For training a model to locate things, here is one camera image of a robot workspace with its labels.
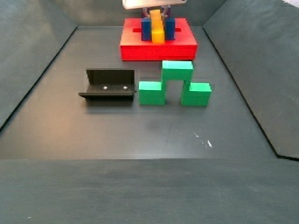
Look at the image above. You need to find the blue U-shaped block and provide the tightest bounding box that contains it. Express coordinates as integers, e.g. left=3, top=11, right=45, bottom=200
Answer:
left=141, top=18, right=175, bottom=43

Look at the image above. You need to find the green arch block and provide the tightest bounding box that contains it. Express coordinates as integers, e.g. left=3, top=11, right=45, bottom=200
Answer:
left=137, top=60, right=211, bottom=107

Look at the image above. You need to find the yellow long block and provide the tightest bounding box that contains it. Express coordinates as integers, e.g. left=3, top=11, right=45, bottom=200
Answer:
left=149, top=10, right=164, bottom=44

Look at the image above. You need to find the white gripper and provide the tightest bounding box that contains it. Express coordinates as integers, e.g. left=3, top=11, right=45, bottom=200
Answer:
left=123, top=0, right=187, bottom=10

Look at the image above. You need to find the red insertion board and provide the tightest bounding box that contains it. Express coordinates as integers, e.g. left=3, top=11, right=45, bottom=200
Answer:
left=119, top=18, right=198, bottom=61

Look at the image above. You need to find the black angled bracket holder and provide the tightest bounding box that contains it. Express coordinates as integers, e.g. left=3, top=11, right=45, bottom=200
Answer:
left=79, top=68, right=136, bottom=99

